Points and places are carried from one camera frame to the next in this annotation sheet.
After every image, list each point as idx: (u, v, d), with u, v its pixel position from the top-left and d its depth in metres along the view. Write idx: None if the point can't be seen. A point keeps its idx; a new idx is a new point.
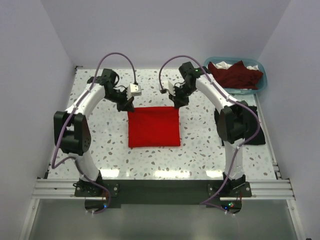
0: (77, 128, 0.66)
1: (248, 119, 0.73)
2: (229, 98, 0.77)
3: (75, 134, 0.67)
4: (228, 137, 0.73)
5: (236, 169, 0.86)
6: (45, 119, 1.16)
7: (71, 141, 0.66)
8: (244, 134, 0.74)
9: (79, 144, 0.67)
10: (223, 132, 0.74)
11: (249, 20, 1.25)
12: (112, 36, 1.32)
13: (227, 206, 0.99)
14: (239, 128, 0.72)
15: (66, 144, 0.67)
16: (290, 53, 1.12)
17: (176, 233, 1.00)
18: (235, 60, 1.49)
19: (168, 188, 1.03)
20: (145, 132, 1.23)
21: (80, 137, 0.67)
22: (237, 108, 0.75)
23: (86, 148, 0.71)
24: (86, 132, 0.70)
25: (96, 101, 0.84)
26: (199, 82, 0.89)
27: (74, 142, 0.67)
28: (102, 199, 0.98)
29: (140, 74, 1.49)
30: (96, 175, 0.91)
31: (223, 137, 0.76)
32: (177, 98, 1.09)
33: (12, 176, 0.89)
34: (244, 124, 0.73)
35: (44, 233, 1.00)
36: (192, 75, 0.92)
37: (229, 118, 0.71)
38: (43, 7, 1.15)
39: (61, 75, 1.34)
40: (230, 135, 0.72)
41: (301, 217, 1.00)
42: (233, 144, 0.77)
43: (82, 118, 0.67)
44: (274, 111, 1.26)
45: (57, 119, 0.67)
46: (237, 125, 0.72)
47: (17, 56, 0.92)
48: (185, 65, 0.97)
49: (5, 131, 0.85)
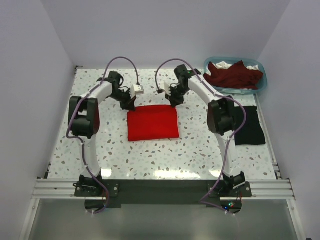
0: (91, 109, 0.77)
1: (234, 112, 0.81)
2: (216, 93, 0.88)
3: (88, 116, 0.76)
4: (217, 129, 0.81)
5: (232, 164, 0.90)
6: (46, 119, 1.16)
7: (83, 122, 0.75)
8: (232, 127, 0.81)
9: (90, 124, 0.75)
10: (213, 125, 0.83)
11: (249, 20, 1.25)
12: (112, 37, 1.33)
13: (227, 206, 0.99)
14: (227, 121, 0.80)
15: (78, 124, 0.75)
16: (290, 53, 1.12)
17: (176, 233, 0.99)
18: (234, 60, 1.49)
19: (168, 188, 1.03)
20: (145, 127, 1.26)
21: (92, 118, 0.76)
22: (224, 102, 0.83)
23: (94, 133, 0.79)
24: (96, 117, 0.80)
25: (103, 96, 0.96)
26: (191, 82, 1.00)
27: (86, 123, 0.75)
28: (102, 199, 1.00)
29: (140, 74, 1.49)
30: (98, 173, 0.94)
31: (213, 130, 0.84)
32: (172, 97, 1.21)
33: (12, 176, 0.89)
34: (231, 117, 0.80)
35: (44, 233, 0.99)
36: (184, 77, 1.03)
37: (215, 112, 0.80)
38: (43, 7, 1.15)
39: (61, 75, 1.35)
40: (219, 128, 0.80)
41: (301, 217, 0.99)
42: (224, 136, 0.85)
43: (95, 101, 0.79)
44: (274, 111, 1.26)
45: (73, 102, 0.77)
46: (224, 118, 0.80)
47: (16, 56, 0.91)
48: (180, 68, 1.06)
49: (5, 131, 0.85)
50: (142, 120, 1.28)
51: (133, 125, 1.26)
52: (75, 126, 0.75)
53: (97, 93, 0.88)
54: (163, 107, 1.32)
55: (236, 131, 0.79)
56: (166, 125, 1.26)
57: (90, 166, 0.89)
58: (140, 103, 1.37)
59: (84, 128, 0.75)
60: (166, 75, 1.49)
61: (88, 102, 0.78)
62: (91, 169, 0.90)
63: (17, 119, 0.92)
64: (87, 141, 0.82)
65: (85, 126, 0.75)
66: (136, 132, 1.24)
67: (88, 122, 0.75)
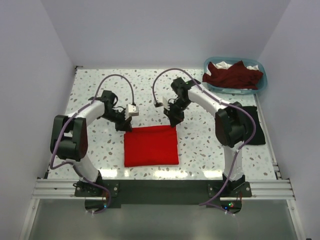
0: (77, 130, 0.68)
1: (244, 119, 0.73)
2: (222, 101, 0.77)
3: (73, 137, 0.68)
4: (227, 141, 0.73)
5: (236, 170, 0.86)
6: (45, 119, 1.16)
7: (68, 145, 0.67)
8: (243, 137, 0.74)
9: (76, 147, 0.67)
10: (223, 138, 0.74)
11: (249, 20, 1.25)
12: (112, 36, 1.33)
13: (227, 206, 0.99)
14: (238, 130, 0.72)
15: (64, 147, 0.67)
16: (290, 52, 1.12)
17: (176, 233, 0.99)
18: (235, 60, 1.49)
19: (168, 188, 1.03)
20: (141, 151, 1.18)
21: (78, 140, 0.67)
22: (232, 110, 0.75)
23: (81, 155, 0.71)
24: (84, 137, 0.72)
25: (94, 116, 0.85)
26: (191, 93, 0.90)
27: (71, 146, 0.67)
28: (102, 199, 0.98)
29: (140, 74, 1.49)
30: (95, 177, 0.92)
31: (223, 142, 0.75)
32: (172, 112, 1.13)
33: (12, 176, 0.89)
34: (242, 125, 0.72)
35: (44, 233, 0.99)
36: (183, 90, 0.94)
37: (225, 122, 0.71)
38: (43, 7, 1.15)
39: (61, 75, 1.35)
40: (230, 139, 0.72)
41: (301, 217, 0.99)
42: (233, 148, 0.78)
43: (82, 121, 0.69)
44: (274, 111, 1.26)
45: (58, 121, 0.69)
46: (234, 128, 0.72)
47: (16, 55, 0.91)
48: (176, 82, 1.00)
49: (5, 131, 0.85)
50: (138, 143, 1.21)
51: (132, 149, 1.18)
52: (60, 149, 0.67)
53: (86, 112, 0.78)
54: (162, 130, 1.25)
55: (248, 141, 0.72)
56: (165, 150, 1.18)
57: (87, 174, 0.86)
58: (140, 103, 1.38)
59: (69, 151, 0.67)
60: (166, 75, 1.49)
61: (75, 122, 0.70)
62: (88, 176, 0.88)
63: (18, 119, 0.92)
64: (78, 162, 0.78)
65: (70, 149, 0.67)
66: (131, 155, 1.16)
67: (73, 145, 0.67)
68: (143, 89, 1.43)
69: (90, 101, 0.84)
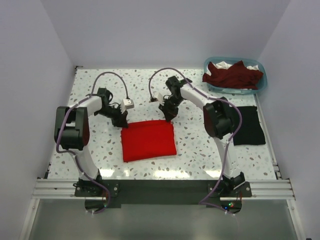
0: (80, 119, 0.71)
1: (230, 113, 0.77)
2: (209, 97, 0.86)
3: (76, 125, 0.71)
4: (215, 133, 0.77)
5: (232, 166, 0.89)
6: (45, 119, 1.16)
7: (72, 132, 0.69)
8: (231, 129, 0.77)
9: (80, 134, 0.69)
10: (212, 130, 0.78)
11: (249, 20, 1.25)
12: (112, 36, 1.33)
13: (227, 206, 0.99)
14: (225, 123, 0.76)
15: (67, 134, 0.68)
16: (290, 52, 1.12)
17: (176, 233, 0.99)
18: (235, 60, 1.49)
19: (168, 188, 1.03)
20: (139, 146, 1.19)
21: (81, 128, 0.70)
22: (219, 104, 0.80)
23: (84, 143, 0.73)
24: (86, 127, 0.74)
25: (92, 110, 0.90)
26: (183, 90, 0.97)
27: (74, 133, 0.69)
28: (102, 199, 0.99)
29: (140, 74, 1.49)
30: (96, 175, 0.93)
31: (212, 135, 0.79)
32: (166, 107, 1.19)
33: (12, 176, 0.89)
34: (228, 118, 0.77)
35: (44, 233, 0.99)
36: (177, 88, 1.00)
37: (211, 115, 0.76)
38: (43, 7, 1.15)
39: (61, 75, 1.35)
40: (218, 131, 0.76)
41: (301, 217, 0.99)
42: (223, 140, 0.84)
43: (84, 110, 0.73)
44: (274, 110, 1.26)
45: (60, 111, 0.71)
46: (222, 121, 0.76)
47: (15, 55, 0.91)
48: (171, 79, 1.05)
49: (5, 131, 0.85)
50: (136, 139, 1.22)
51: (129, 144, 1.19)
52: (64, 138, 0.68)
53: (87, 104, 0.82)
54: (160, 125, 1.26)
55: (235, 133, 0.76)
56: (163, 144, 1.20)
57: (87, 171, 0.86)
58: (140, 103, 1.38)
59: (72, 139, 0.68)
60: (166, 75, 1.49)
61: (77, 111, 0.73)
62: (88, 173, 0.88)
63: (18, 119, 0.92)
64: (80, 152, 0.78)
65: (74, 137, 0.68)
66: (130, 151, 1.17)
67: (77, 132, 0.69)
68: (143, 88, 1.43)
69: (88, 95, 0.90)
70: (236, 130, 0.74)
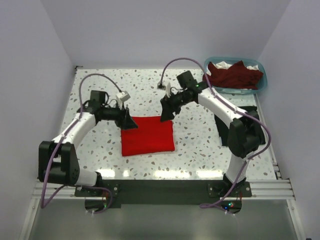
0: (65, 159, 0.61)
1: (260, 130, 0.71)
2: (237, 110, 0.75)
3: (63, 165, 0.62)
4: (241, 151, 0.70)
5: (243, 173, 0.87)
6: (45, 119, 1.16)
7: (58, 175, 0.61)
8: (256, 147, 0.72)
9: (67, 177, 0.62)
10: (237, 147, 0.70)
11: (249, 19, 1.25)
12: (112, 36, 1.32)
13: (227, 206, 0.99)
14: (253, 141, 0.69)
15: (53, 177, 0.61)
16: (290, 52, 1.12)
17: (176, 233, 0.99)
18: (235, 60, 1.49)
19: (168, 188, 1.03)
20: (137, 141, 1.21)
21: (68, 169, 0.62)
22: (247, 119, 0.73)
23: (73, 180, 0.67)
24: (74, 162, 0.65)
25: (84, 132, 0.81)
26: (203, 98, 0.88)
27: (61, 175, 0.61)
28: (102, 199, 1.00)
29: (140, 74, 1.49)
30: (94, 182, 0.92)
31: (235, 152, 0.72)
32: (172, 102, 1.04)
33: (12, 176, 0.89)
34: (257, 136, 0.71)
35: (44, 233, 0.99)
36: (193, 92, 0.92)
37: (241, 132, 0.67)
38: (43, 7, 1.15)
39: (61, 75, 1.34)
40: (245, 150, 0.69)
41: (301, 217, 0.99)
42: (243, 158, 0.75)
43: (70, 148, 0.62)
44: (274, 110, 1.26)
45: (43, 149, 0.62)
46: (250, 140, 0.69)
47: (15, 55, 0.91)
48: (185, 75, 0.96)
49: (5, 131, 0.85)
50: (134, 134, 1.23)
51: (128, 139, 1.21)
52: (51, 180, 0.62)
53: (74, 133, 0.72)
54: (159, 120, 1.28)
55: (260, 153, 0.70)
56: (161, 139, 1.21)
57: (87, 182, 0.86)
58: (140, 103, 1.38)
59: (59, 180, 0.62)
60: (166, 75, 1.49)
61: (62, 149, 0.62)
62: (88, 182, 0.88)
63: (17, 119, 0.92)
64: None
65: (61, 178, 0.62)
66: (126, 145, 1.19)
67: (63, 175, 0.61)
68: (143, 88, 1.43)
69: (78, 117, 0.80)
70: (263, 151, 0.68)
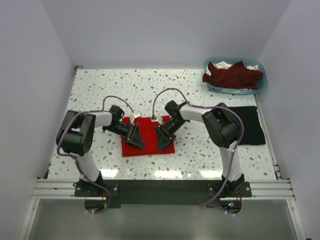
0: (85, 124, 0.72)
1: (232, 116, 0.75)
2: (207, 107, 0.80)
3: (81, 130, 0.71)
4: (221, 141, 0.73)
5: (234, 170, 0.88)
6: (45, 119, 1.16)
7: (74, 138, 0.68)
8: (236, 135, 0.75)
9: (81, 140, 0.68)
10: (217, 140, 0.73)
11: (249, 19, 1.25)
12: (112, 36, 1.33)
13: (227, 206, 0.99)
14: (230, 128, 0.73)
15: (70, 139, 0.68)
16: (290, 52, 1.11)
17: (176, 233, 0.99)
18: (235, 60, 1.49)
19: (168, 188, 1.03)
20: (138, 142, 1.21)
21: (85, 133, 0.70)
22: (219, 112, 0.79)
23: (85, 149, 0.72)
24: (90, 134, 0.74)
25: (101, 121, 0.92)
26: (183, 111, 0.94)
27: (76, 137, 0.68)
28: (102, 199, 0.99)
29: (140, 74, 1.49)
30: (96, 177, 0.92)
31: (218, 144, 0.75)
32: (166, 130, 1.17)
33: (12, 176, 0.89)
34: (231, 123, 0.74)
35: (44, 233, 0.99)
36: (176, 112, 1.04)
37: (212, 122, 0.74)
38: (43, 7, 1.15)
39: (61, 75, 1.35)
40: (224, 138, 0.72)
41: (301, 217, 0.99)
42: (229, 148, 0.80)
43: (92, 118, 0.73)
44: (274, 110, 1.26)
45: (69, 114, 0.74)
46: (226, 128, 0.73)
47: (15, 55, 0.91)
48: (170, 104, 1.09)
49: (5, 131, 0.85)
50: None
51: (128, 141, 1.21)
52: (65, 142, 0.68)
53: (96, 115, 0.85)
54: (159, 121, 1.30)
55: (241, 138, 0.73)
56: None
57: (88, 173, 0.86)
58: (140, 103, 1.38)
59: (73, 142, 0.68)
60: (166, 75, 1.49)
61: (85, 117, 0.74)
62: (89, 176, 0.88)
63: (17, 118, 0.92)
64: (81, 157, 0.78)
65: (76, 141, 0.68)
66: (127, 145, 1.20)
67: (79, 137, 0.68)
68: (143, 89, 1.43)
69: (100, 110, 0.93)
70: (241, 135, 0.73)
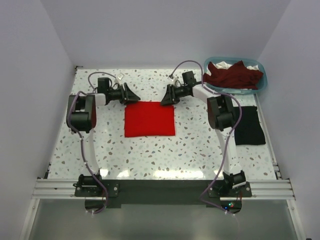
0: (88, 104, 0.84)
1: (233, 107, 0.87)
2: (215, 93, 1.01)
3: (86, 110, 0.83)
4: (216, 125, 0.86)
5: (232, 161, 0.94)
6: (46, 118, 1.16)
7: (81, 115, 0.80)
8: (232, 123, 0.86)
9: (89, 117, 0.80)
10: (213, 121, 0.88)
11: (250, 20, 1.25)
12: (112, 36, 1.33)
13: (227, 206, 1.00)
14: (227, 116, 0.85)
15: (78, 117, 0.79)
16: (291, 52, 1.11)
17: (177, 233, 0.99)
18: (235, 60, 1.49)
19: (168, 188, 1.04)
20: (143, 126, 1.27)
21: (90, 112, 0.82)
22: (223, 100, 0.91)
23: (92, 128, 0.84)
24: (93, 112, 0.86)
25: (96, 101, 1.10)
26: (195, 90, 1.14)
27: (84, 116, 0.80)
28: (102, 199, 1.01)
29: (141, 74, 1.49)
30: (97, 170, 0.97)
31: (214, 126, 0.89)
32: (174, 91, 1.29)
33: (12, 176, 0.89)
34: (230, 112, 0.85)
35: (44, 233, 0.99)
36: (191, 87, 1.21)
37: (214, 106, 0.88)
38: (43, 7, 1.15)
39: (61, 75, 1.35)
40: (219, 123, 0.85)
41: (302, 217, 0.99)
42: (223, 133, 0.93)
43: (92, 98, 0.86)
44: (274, 110, 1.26)
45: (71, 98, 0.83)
46: (224, 114, 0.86)
47: (15, 55, 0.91)
48: (188, 73, 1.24)
49: (6, 131, 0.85)
50: (133, 111, 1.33)
51: (134, 125, 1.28)
52: (74, 121, 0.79)
53: None
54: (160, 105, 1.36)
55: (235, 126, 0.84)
56: (165, 124, 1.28)
57: (90, 163, 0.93)
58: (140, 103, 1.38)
59: (82, 120, 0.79)
60: (166, 75, 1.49)
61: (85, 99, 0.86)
62: (90, 166, 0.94)
63: (17, 118, 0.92)
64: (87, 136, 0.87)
65: (84, 118, 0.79)
66: (132, 128, 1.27)
67: (86, 115, 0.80)
68: (143, 88, 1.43)
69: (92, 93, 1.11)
70: (236, 124, 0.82)
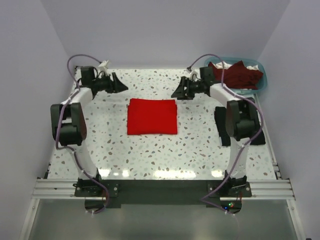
0: (75, 113, 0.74)
1: (255, 114, 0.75)
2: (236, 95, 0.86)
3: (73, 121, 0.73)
4: (234, 134, 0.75)
5: (239, 168, 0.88)
6: (46, 118, 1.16)
7: (70, 129, 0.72)
8: (251, 134, 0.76)
9: (77, 129, 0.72)
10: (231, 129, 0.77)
11: (249, 20, 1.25)
12: (112, 36, 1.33)
13: (227, 206, 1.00)
14: (247, 125, 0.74)
15: (65, 130, 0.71)
16: (290, 52, 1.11)
17: (177, 233, 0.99)
18: (235, 60, 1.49)
19: (168, 187, 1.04)
20: (144, 124, 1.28)
21: (78, 123, 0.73)
22: (245, 105, 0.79)
23: (83, 139, 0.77)
24: (82, 119, 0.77)
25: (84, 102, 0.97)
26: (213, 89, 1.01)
27: (73, 129, 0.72)
28: (102, 199, 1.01)
29: (140, 74, 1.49)
30: (95, 173, 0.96)
31: (231, 135, 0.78)
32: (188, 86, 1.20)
33: (12, 176, 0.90)
34: (252, 121, 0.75)
35: (43, 233, 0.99)
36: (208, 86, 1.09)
37: (235, 112, 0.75)
38: (43, 8, 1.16)
39: (61, 75, 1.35)
40: (238, 132, 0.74)
41: (301, 217, 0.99)
42: (239, 142, 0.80)
43: (78, 106, 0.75)
44: (274, 110, 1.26)
45: (54, 110, 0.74)
46: (244, 122, 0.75)
47: (15, 55, 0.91)
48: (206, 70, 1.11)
49: (6, 131, 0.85)
50: (133, 111, 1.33)
51: (134, 124, 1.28)
52: (63, 135, 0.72)
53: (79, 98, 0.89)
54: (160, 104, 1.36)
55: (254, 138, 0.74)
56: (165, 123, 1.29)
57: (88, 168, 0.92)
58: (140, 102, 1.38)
59: (71, 134, 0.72)
60: (166, 75, 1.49)
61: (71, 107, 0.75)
62: (89, 171, 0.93)
63: (17, 118, 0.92)
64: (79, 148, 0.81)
65: (73, 132, 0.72)
66: (132, 126, 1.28)
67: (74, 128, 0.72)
68: (143, 88, 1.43)
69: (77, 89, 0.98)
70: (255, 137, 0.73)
